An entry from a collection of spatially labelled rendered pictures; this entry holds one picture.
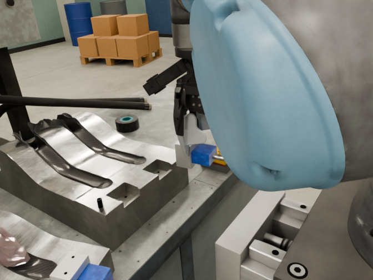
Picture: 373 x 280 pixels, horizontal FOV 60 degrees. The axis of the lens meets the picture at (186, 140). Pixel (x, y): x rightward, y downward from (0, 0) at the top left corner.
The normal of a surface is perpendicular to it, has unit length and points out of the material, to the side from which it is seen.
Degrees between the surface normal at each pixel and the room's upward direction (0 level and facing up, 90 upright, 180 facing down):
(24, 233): 29
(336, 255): 0
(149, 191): 90
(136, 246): 0
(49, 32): 90
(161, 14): 90
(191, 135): 79
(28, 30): 90
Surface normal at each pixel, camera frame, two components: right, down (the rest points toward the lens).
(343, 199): -0.07, -0.89
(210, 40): -0.96, 0.26
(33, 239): 0.36, -0.76
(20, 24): 0.82, 0.21
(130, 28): -0.44, 0.44
